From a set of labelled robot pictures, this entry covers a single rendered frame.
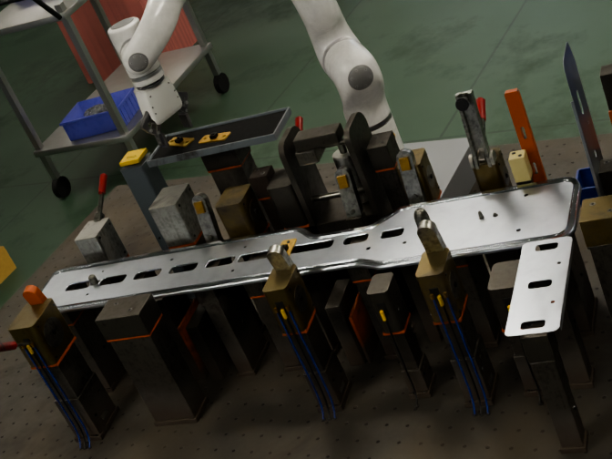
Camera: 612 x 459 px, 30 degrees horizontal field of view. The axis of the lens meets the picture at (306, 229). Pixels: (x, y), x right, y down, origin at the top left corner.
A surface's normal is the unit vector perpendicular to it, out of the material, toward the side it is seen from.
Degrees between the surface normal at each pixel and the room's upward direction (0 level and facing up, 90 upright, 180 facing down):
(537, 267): 0
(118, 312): 0
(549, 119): 0
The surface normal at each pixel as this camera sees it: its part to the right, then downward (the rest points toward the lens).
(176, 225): -0.26, 0.57
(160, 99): 0.68, 0.13
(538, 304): -0.36, -0.81
